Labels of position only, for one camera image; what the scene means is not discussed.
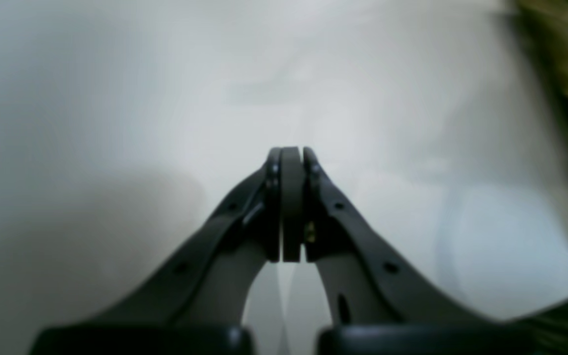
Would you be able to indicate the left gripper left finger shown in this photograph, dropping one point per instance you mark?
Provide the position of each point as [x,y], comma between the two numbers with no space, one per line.
[207,280]

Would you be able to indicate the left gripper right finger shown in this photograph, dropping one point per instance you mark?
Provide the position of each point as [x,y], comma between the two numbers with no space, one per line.
[366,281]

